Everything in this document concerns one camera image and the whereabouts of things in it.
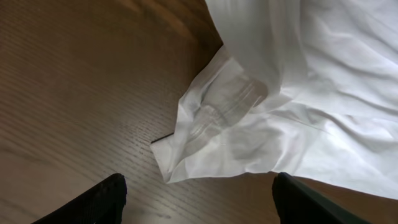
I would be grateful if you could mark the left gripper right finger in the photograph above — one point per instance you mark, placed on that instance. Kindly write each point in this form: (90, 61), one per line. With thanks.
(295, 202)

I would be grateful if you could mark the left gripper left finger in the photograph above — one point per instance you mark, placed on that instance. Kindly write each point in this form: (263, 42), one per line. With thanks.
(101, 204)

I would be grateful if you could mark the white t-shirt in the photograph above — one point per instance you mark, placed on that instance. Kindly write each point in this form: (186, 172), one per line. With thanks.
(303, 87)

